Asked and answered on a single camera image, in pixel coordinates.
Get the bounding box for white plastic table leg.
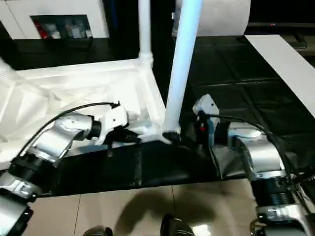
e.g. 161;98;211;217
0;56;16;82
162;0;204;135
137;0;155;68

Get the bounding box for white plastic table top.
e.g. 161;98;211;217
0;55;182;170

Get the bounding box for black work mat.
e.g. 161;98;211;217
0;35;315;197

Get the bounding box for black right robot foot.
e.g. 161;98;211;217
160;213;195;236

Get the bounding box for black cabinet with gold label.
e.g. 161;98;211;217
107;0;178;67

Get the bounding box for grey cushion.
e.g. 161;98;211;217
172;0;251;37

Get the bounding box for red bottle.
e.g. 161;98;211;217
34;21;47;39

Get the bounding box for black bar with red light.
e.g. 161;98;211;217
247;21;315;28

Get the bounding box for white sideboard with glass doors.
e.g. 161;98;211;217
0;0;110;40

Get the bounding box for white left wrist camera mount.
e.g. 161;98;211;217
94;106;130;146

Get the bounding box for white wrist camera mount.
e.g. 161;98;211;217
94;106;130;146
192;94;220;146

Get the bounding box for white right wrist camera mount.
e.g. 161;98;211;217
192;94;220;146

